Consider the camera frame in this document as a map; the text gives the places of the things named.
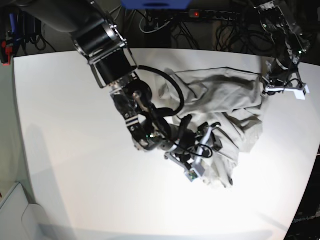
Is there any white power strip red switch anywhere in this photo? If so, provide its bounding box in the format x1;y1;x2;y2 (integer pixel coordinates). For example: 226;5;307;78
188;9;240;21

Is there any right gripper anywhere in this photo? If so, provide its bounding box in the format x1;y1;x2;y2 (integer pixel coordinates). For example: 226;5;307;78
159;122;223;172

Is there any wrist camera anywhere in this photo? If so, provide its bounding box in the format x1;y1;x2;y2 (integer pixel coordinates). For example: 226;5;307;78
184;164;205;182
293;84;310;100

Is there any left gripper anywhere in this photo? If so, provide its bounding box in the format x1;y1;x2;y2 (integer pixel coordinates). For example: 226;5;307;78
261;59;305;96

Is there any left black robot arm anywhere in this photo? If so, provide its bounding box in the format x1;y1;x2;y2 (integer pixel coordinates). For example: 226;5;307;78
210;0;310;144

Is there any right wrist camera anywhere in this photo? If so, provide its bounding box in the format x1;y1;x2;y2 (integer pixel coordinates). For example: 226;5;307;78
184;164;205;182

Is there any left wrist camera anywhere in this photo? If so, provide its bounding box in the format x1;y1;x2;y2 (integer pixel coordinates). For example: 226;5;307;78
293;84;310;100

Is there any beige t-shirt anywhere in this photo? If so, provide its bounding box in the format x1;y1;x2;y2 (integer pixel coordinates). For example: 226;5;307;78
154;67;268;188

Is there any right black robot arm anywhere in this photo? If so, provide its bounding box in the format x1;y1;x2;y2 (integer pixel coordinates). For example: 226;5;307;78
15;0;222;180

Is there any blue box overhead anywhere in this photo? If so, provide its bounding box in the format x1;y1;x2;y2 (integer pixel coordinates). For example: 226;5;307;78
120;0;191;10

